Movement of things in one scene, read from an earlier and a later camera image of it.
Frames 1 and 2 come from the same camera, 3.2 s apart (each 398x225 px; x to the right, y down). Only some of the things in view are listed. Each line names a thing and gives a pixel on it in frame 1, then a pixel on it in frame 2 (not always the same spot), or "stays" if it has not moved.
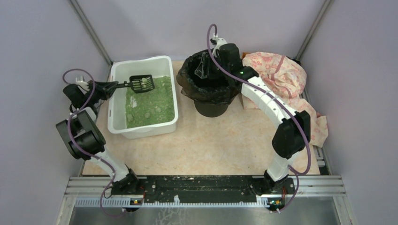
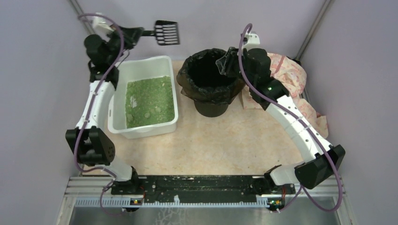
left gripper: (105, 88) -> (132, 33)
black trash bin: (210, 109) stays
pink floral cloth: (282, 77) stays
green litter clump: (129, 117) stays
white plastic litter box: (151, 113) stays
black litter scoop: (139, 84) -> (166, 32)
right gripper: (214, 58) -> (235, 58)
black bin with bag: (218, 88) stays
